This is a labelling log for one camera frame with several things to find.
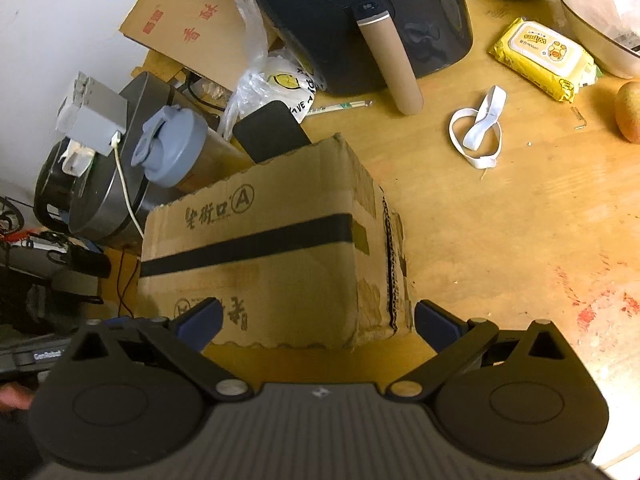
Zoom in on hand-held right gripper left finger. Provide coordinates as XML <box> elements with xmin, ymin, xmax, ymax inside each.
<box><xmin>70</xmin><ymin>297</ymin><xmax>248</xmax><ymax>402</ymax></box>

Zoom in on white elastic band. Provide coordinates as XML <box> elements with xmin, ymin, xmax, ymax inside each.
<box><xmin>448</xmin><ymin>85</ymin><xmax>508</xmax><ymax>170</ymax></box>

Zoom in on grey power adapter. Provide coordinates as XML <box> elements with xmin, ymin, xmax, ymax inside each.
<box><xmin>55</xmin><ymin>71</ymin><xmax>129</xmax><ymax>157</ymax></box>

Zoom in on black stand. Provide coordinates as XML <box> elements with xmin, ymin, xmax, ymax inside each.
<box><xmin>232</xmin><ymin>100</ymin><xmax>312</xmax><ymax>164</ymax></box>

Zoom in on yellow wet wipes pack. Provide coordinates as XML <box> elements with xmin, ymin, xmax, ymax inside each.
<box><xmin>488</xmin><ymin>17</ymin><xmax>597</xmax><ymax>104</ymax></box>

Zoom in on brown kiwi fruit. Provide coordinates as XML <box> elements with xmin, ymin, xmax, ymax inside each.
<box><xmin>614</xmin><ymin>81</ymin><xmax>640</xmax><ymax>144</ymax></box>

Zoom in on dark air fryer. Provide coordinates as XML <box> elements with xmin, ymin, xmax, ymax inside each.
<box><xmin>219</xmin><ymin>0</ymin><xmax>474</xmax><ymax>117</ymax></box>

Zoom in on cardboard box with black tape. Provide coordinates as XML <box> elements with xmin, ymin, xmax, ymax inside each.
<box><xmin>136</xmin><ymin>132</ymin><xmax>417</xmax><ymax>352</ymax></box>

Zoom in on flat cardboard with red print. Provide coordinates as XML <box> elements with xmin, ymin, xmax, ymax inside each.
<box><xmin>119</xmin><ymin>0</ymin><xmax>282</xmax><ymax>92</ymax></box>

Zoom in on white charging cable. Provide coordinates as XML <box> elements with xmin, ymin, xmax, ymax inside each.
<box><xmin>113</xmin><ymin>132</ymin><xmax>147</xmax><ymax>241</ymax></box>

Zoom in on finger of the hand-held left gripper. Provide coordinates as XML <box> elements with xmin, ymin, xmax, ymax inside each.
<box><xmin>47</xmin><ymin>245</ymin><xmax>112</xmax><ymax>279</ymax></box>

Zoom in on wrapped chopsticks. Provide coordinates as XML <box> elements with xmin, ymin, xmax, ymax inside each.
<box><xmin>304</xmin><ymin>99</ymin><xmax>374</xmax><ymax>116</ymax></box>

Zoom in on white plastic bag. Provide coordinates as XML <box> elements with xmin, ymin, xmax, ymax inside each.
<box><xmin>219</xmin><ymin>0</ymin><xmax>322</xmax><ymax>142</ymax></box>

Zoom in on wooden desktop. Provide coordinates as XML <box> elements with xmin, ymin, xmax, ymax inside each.
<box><xmin>102</xmin><ymin>0</ymin><xmax>640</xmax><ymax>468</ymax></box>

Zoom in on white bowl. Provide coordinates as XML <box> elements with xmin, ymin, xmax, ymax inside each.
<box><xmin>559</xmin><ymin>0</ymin><xmax>640</xmax><ymax>80</ymax></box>

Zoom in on person's left hand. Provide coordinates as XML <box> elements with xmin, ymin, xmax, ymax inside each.
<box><xmin>0</xmin><ymin>382</ymin><xmax>35</xmax><ymax>412</ymax></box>

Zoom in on silver rice cooker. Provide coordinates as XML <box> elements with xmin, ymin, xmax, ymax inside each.
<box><xmin>67</xmin><ymin>71</ymin><xmax>202</xmax><ymax>250</ymax></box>

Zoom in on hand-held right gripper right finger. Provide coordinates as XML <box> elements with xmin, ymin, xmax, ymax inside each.
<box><xmin>386</xmin><ymin>299</ymin><xmax>572</xmax><ymax>402</ymax></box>

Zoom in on clear bottle with grey lid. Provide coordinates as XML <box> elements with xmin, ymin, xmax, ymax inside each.
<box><xmin>130</xmin><ymin>105</ymin><xmax>253</xmax><ymax>194</ymax></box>

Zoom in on black kettle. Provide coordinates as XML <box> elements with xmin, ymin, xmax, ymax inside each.
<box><xmin>34</xmin><ymin>137</ymin><xmax>96</xmax><ymax>232</ymax></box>

